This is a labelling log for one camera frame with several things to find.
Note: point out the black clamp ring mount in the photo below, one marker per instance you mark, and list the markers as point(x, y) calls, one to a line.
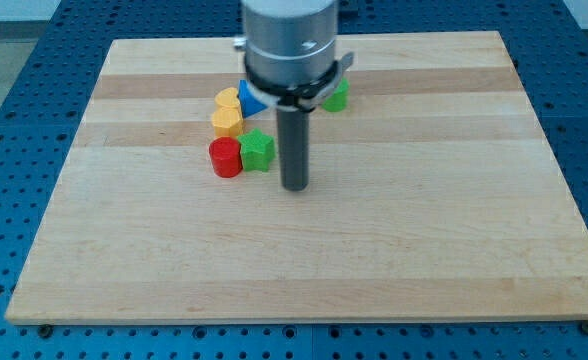
point(305, 97)

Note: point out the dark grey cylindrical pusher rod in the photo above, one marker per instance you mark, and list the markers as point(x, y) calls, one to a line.
point(293, 143)

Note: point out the red cylinder block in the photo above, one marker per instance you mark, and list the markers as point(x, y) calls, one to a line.
point(225, 157)

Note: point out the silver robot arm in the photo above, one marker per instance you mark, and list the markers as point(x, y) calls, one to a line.
point(289, 57)

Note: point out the yellow hexagon block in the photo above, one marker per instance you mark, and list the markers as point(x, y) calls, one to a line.
point(227, 122)

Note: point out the green cylinder block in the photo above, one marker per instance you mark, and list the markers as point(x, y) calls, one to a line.
point(338, 101)

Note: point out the green star block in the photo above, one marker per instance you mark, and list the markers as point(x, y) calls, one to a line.
point(257, 150)

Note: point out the blue triangle block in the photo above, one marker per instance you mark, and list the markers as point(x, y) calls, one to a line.
point(249, 104)

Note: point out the yellow heart block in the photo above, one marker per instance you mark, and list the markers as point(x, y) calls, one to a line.
point(228, 99)

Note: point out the light wooden board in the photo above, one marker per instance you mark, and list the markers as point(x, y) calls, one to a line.
point(433, 197)

